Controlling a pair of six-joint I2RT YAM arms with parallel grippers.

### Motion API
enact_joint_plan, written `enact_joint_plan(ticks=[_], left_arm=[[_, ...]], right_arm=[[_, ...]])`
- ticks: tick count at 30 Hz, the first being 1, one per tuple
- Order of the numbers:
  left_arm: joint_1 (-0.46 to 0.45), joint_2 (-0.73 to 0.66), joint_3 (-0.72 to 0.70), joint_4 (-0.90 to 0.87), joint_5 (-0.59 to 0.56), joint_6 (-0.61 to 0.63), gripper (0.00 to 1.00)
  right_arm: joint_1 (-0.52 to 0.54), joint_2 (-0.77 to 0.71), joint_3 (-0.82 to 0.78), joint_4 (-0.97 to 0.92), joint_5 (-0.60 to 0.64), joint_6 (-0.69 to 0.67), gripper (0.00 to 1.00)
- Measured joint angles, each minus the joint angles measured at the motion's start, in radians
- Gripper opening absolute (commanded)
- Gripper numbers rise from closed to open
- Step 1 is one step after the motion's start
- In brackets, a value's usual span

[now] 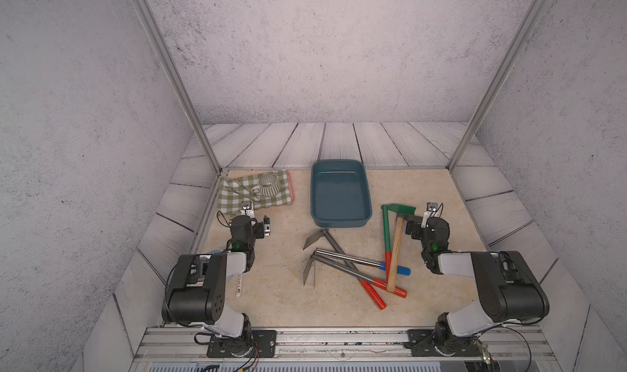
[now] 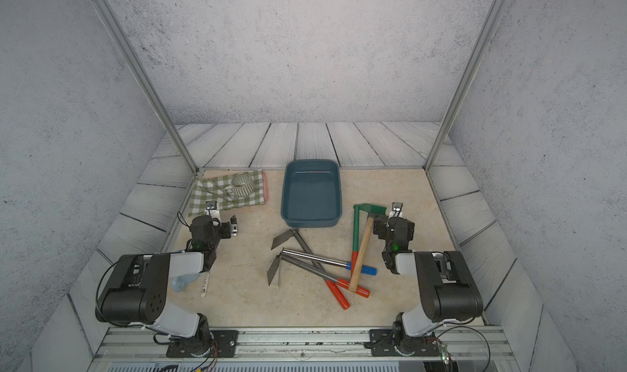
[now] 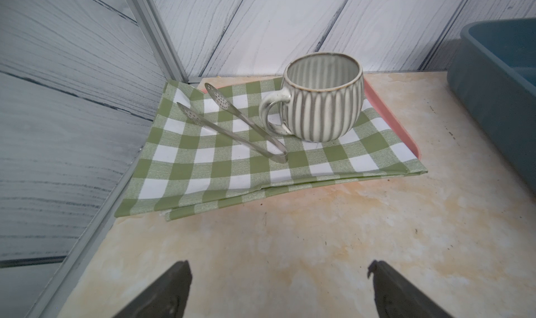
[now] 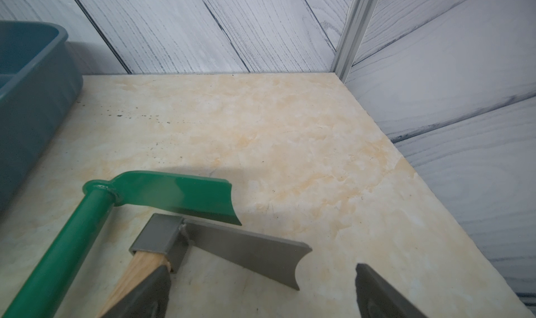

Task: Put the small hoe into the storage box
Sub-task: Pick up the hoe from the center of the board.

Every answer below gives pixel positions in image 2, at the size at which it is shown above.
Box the teal plastic storage box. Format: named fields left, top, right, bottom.
left=281, top=159, right=343, bottom=228

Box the green white checkered cloth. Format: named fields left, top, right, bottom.
left=188, top=170, right=264, bottom=215

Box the metal spoon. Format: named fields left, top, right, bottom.
left=201, top=272, right=210, bottom=298

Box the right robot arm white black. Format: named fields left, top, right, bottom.
left=367, top=215, right=483, bottom=357

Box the aluminium front rail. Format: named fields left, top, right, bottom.
left=88, top=326, right=520, bottom=371

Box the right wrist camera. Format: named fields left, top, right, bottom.
left=389, top=202, right=403, bottom=218

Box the red handle hoe upper blade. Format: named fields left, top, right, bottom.
left=267, top=228, right=350, bottom=310

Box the striped ceramic cup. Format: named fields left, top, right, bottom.
left=225, top=172, right=256, bottom=198

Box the aluminium frame post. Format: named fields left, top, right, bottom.
left=424, top=0, right=508, bottom=173
left=89, top=0, right=199, bottom=175

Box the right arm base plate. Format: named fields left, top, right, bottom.
left=363, top=329, right=441, bottom=357

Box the blue handle metal hoe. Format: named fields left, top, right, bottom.
left=282, top=249, right=377, bottom=276

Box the light blue plastic cup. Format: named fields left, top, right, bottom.
left=171, top=273, right=200, bottom=293

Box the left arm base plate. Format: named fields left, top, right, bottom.
left=166, top=330, right=239, bottom=359

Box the left aluminium frame post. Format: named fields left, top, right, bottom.
left=89, top=0, right=199, bottom=175

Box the pink tray under cloth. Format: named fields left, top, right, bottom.
left=261, top=171, right=269, bottom=204

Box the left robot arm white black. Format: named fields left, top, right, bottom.
left=95, top=215, right=238, bottom=358

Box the red handle hoe blade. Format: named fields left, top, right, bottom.
left=267, top=254, right=349, bottom=290
left=267, top=228, right=350, bottom=310

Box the right aluminium frame post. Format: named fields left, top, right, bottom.
left=424, top=0, right=508, bottom=173

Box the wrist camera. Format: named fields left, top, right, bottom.
left=205, top=201, right=221, bottom=221
left=389, top=202, right=403, bottom=218

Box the red handle hoe lower blade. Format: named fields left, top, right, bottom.
left=267, top=254, right=349, bottom=290

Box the green red handle hoe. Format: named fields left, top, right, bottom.
left=351, top=203, right=386, bottom=269

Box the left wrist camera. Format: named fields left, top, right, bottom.
left=205, top=201, right=221, bottom=221

